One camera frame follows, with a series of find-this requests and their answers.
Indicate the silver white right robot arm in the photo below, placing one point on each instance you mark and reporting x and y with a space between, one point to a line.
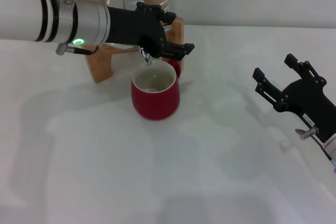
332 146

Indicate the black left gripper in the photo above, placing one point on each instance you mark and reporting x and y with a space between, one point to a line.
134 28

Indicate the wooden dispenser stand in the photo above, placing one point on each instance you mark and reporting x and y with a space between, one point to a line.
101 66

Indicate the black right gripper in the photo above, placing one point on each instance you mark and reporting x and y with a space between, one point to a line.
312 103

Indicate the red cup white inside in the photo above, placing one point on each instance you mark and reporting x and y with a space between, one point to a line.
157 100

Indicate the metal wing bolt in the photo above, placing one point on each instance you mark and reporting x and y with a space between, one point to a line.
307 132

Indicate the chrome faucet with lever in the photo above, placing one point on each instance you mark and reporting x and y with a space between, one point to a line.
147 60

